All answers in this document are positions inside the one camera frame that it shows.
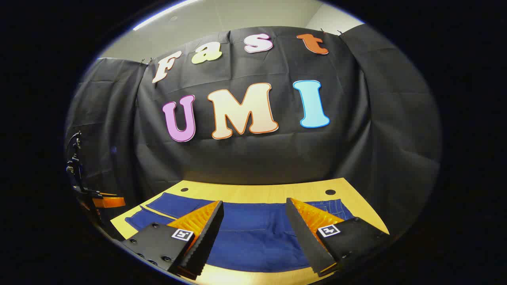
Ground black backdrop cloth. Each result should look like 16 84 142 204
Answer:
65 25 442 240

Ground blue denim jeans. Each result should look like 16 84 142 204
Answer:
125 192 355 273

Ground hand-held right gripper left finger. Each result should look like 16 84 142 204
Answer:
121 200 225 280

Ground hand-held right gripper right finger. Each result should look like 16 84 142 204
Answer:
286 198 391 277

